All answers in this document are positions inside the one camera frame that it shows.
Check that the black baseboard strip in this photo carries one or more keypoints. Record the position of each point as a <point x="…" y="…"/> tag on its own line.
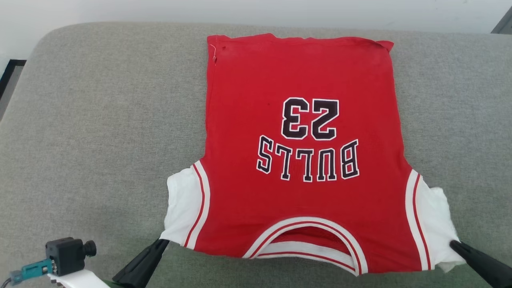
<point x="10" y="76"/>

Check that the white left camera mount cover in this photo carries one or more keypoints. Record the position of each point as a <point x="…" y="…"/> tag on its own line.
<point x="80" y="280"/>

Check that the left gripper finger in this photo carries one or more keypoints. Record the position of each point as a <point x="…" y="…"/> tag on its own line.
<point x="150" y="270"/>
<point x="138" y="264"/>

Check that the grey fabric sofa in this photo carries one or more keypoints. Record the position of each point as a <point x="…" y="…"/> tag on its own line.
<point x="100" y="140"/>

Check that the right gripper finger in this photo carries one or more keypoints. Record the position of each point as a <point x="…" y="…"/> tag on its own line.
<point x="490" y="262"/>
<point x="478" y="268"/>

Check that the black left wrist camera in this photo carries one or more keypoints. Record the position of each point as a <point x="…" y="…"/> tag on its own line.
<point x="68" y="256"/>

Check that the grey metal bracket pole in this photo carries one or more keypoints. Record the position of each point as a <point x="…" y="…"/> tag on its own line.
<point x="504" y="23"/>

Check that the red Bulls 23 jersey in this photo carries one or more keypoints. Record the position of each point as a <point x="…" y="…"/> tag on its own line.
<point x="304" y="192"/>

